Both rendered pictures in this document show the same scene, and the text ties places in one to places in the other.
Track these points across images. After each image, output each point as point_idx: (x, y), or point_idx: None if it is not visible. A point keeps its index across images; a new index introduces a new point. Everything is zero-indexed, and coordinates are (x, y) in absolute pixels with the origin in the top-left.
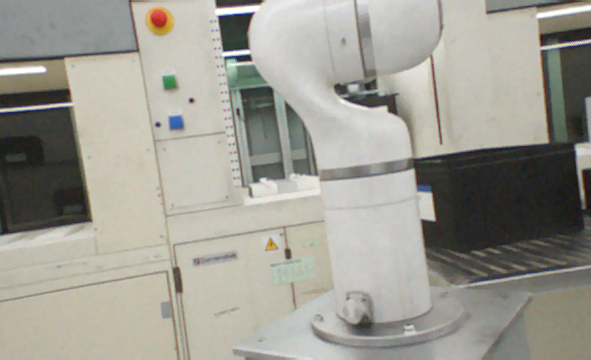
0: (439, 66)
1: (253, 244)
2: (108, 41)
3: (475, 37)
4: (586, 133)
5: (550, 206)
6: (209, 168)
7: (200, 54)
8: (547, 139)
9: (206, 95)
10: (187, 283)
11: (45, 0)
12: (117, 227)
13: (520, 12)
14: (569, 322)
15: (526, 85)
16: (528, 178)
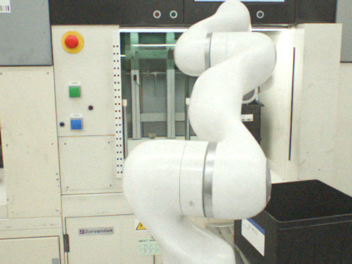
0: (296, 101)
1: (127, 224)
2: (30, 56)
3: (328, 85)
4: None
5: (350, 258)
6: (99, 162)
7: (102, 71)
8: None
9: (103, 104)
10: (73, 246)
11: None
12: (23, 200)
13: None
14: None
15: None
16: (338, 237)
